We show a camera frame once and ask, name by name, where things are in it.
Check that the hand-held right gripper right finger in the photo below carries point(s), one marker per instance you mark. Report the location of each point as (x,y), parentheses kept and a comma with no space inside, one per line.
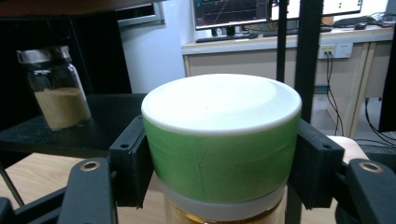
(317,165)

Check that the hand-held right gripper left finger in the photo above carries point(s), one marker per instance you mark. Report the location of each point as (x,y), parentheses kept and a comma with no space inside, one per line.
(129,161)

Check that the black metal shelf rack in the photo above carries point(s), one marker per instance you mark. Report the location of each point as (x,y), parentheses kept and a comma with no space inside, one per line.
(102,124)

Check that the jar with green white lid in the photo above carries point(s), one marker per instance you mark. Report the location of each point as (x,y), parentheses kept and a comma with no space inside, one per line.
(218,155)

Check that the glass jar with beige powder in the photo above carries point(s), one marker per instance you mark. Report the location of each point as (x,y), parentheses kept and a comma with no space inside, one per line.
(59,99)

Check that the beige office desk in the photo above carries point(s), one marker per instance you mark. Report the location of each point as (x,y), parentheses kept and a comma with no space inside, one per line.
(243,59)

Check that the black keyboard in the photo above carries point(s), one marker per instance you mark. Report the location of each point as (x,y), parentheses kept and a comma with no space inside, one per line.
(224,38)
(325,30)

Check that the black computer mouse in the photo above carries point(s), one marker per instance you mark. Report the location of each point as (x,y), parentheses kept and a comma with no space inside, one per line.
(360,26)

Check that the computer monitor with light screen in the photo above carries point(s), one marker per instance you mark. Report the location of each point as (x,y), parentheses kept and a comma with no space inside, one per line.
(339,6)

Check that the computer monitor with dark screen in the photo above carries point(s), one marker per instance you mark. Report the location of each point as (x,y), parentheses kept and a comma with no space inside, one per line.
(230,12)

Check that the white wall socket strip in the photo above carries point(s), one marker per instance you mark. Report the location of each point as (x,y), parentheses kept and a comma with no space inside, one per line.
(341,49)

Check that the grey window frame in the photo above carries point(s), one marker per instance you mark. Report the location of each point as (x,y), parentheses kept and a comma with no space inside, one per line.
(140,17)

